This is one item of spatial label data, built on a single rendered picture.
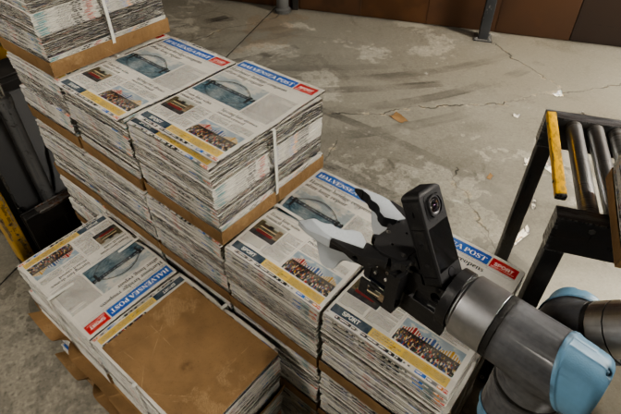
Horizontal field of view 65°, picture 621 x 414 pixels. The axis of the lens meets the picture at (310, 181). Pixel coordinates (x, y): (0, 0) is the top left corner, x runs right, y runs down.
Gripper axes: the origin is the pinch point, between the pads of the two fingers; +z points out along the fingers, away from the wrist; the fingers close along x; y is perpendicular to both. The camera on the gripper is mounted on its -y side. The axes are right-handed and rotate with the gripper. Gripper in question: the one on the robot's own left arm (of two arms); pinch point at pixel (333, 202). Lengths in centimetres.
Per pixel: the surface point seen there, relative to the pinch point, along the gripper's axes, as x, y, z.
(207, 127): 15, 15, 49
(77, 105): 3, 23, 89
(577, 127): 121, 28, -1
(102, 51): 15, 13, 97
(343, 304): 17.2, 38.7, 6.3
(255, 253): 14, 39, 30
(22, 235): -7, 101, 147
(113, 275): -4, 65, 69
